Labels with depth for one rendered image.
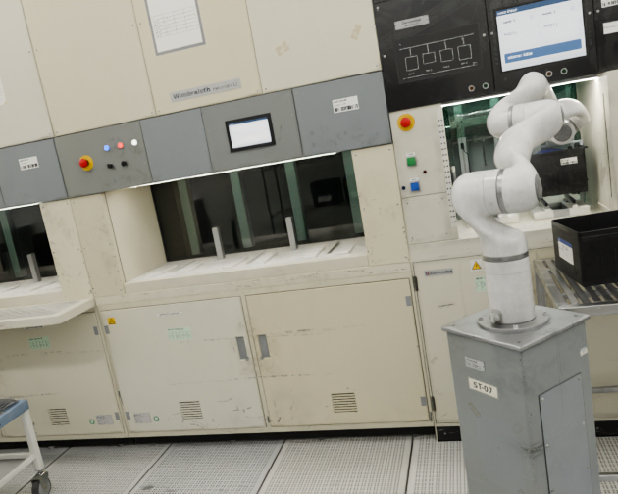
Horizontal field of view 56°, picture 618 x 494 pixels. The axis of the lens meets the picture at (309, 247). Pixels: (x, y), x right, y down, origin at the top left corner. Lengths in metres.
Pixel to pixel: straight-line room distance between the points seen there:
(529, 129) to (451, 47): 0.62
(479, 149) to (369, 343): 1.27
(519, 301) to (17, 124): 2.31
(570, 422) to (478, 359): 0.29
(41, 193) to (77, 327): 0.66
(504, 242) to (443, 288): 0.84
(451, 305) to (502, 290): 0.81
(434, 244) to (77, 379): 1.87
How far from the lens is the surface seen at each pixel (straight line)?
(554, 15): 2.35
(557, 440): 1.74
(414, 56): 2.32
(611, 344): 2.54
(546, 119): 1.86
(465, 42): 2.32
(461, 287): 2.40
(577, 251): 1.97
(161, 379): 2.91
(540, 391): 1.64
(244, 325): 2.62
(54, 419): 3.35
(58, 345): 3.15
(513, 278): 1.62
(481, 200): 1.59
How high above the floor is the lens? 1.34
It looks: 10 degrees down
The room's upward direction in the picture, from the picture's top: 10 degrees counter-clockwise
